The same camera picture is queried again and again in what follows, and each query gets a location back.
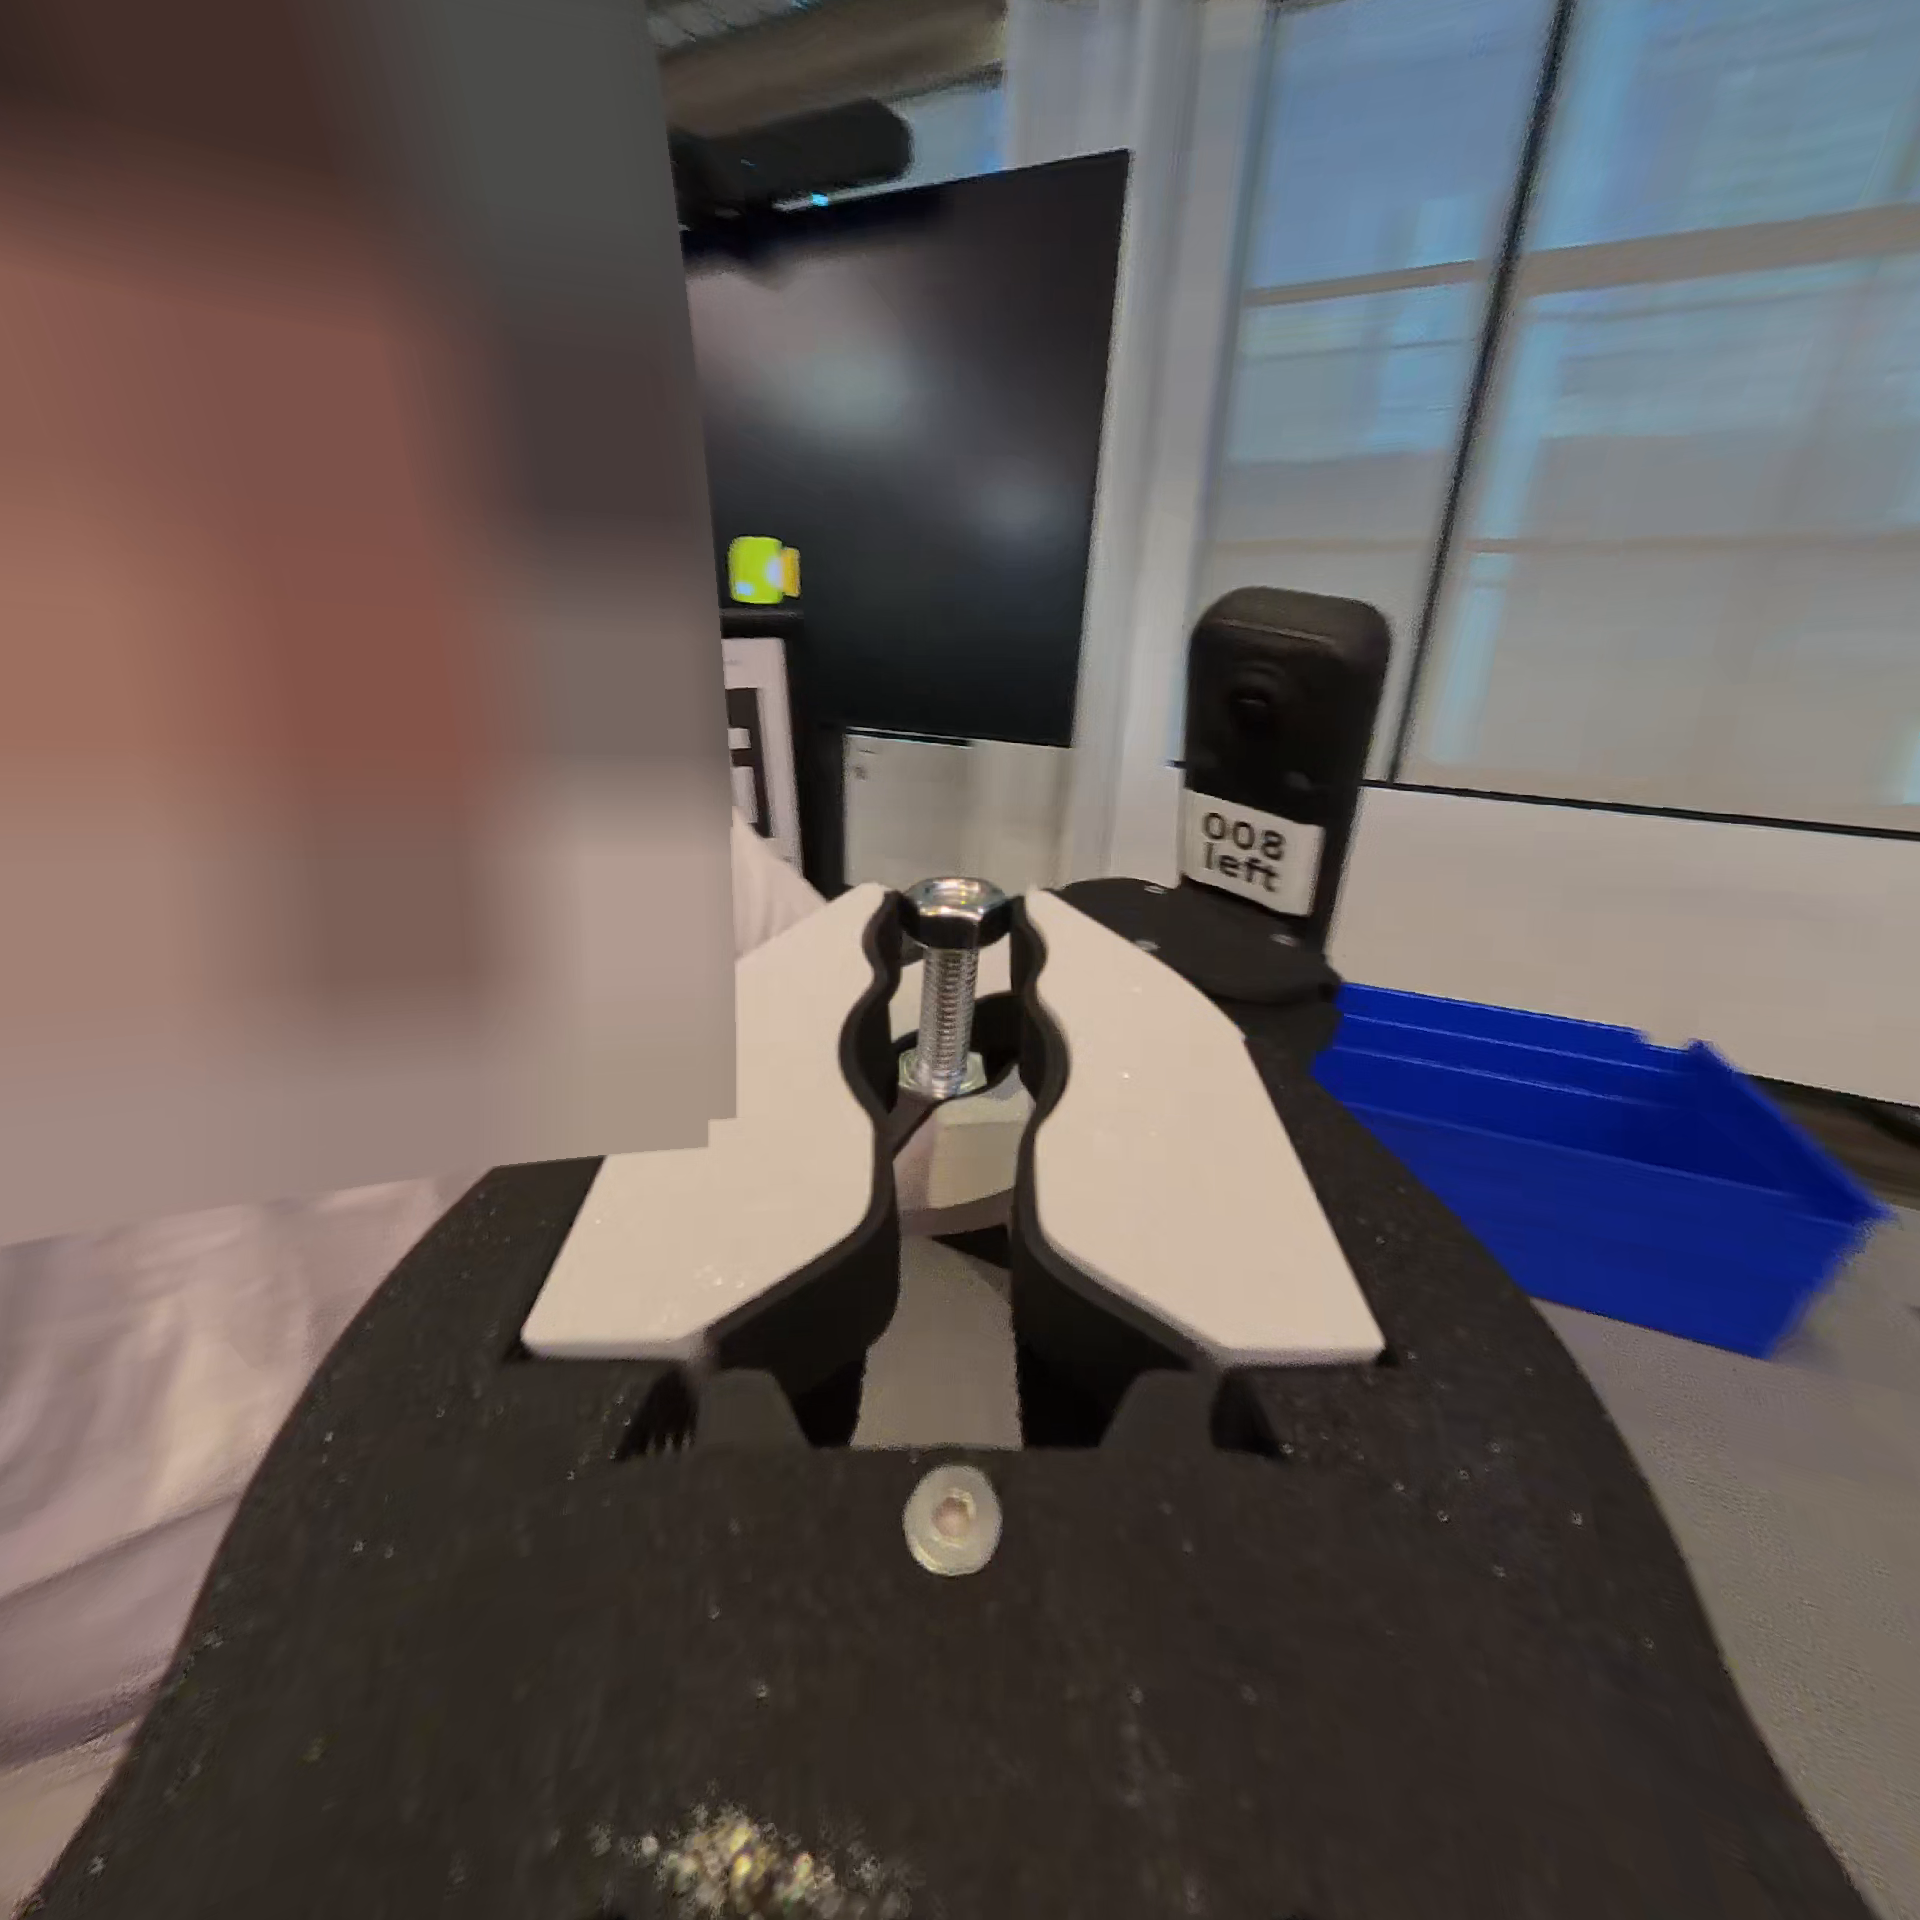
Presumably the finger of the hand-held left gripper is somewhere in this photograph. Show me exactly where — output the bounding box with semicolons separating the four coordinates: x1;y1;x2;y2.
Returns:
896;1089;1041;1244

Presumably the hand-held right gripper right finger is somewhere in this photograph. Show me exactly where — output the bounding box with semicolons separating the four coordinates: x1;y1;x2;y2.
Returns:
1008;885;1385;1455

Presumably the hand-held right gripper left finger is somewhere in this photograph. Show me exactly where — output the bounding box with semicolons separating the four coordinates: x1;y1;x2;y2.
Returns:
516;882;909;1452

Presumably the large steel bolt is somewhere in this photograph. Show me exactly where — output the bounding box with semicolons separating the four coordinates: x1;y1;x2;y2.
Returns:
898;875;1026;1075

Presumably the blue plastic bin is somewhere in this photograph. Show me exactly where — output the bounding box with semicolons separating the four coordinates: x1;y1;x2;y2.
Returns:
1309;979;1896;1362

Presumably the large black monitor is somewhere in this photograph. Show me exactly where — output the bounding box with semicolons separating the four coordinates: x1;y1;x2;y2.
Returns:
679;146;1135;752

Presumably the black white marker poster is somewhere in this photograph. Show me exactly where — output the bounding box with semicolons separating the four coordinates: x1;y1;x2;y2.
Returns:
717;609;825;890

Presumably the large window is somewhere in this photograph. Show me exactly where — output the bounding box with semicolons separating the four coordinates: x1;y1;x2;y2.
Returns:
1200;0;1920;840

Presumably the black video bar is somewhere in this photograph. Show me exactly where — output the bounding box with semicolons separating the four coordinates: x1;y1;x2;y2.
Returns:
665;98;917;221

